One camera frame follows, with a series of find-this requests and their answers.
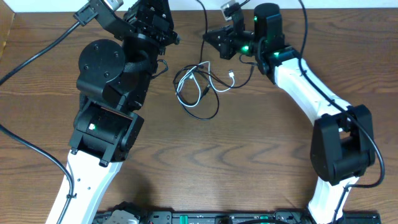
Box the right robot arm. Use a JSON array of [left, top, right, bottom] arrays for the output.
[[203, 1, 377, 223]]

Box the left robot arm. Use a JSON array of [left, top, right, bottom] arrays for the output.
[[47, 0, 180, 223]]

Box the white cable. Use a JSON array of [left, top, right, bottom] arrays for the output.
[[175, 60, 236, 108]]

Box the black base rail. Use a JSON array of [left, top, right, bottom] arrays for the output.
[[93, 201, 382, 224]]

